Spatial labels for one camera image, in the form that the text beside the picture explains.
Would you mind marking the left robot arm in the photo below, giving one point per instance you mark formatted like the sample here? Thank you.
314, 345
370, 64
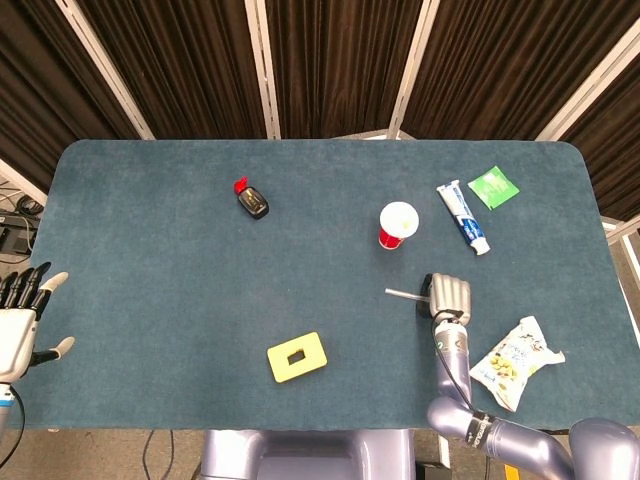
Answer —
4, 405

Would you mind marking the red paper cup white lid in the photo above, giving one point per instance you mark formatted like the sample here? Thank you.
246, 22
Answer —
398, 220

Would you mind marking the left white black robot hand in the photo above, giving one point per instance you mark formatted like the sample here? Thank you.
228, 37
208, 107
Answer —
17, 335

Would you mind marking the purple grey robot torso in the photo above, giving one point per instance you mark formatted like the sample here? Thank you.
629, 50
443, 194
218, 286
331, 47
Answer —
310, 455

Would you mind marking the right purple grey robot arm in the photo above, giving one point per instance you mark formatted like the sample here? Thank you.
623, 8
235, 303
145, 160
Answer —
452, 370

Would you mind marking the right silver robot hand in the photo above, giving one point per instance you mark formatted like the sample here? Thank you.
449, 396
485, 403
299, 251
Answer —
452, 297

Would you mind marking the white screen foot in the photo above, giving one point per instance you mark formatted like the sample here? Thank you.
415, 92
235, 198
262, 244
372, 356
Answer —
370, 134

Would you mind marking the brown curtain screen panel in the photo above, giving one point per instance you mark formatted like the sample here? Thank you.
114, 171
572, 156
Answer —
40, 75
190, 65
620, 125
500, 65
340, 65

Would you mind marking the yellow sponge block with slot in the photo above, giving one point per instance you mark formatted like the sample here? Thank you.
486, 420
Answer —
280, 365

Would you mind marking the white snack bag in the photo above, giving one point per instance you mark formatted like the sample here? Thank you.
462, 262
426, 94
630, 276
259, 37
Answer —
505, 365

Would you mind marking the black box on floor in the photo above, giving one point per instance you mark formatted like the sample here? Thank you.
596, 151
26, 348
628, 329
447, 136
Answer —
15, 235

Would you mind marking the black sauce bottle red cap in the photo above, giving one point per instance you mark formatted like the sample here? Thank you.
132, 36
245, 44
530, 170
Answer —
254, 202

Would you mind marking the green sachet packet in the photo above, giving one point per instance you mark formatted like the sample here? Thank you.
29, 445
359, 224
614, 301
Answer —
492, 187

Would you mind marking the clear plastic straw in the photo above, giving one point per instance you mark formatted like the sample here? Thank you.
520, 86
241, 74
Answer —
400, 293

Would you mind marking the blue felt table cloth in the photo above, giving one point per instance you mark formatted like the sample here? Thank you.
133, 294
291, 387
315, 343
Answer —
150, 275

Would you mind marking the white blue toothpaste tube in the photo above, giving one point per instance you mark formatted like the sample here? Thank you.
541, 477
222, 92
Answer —
465, 220

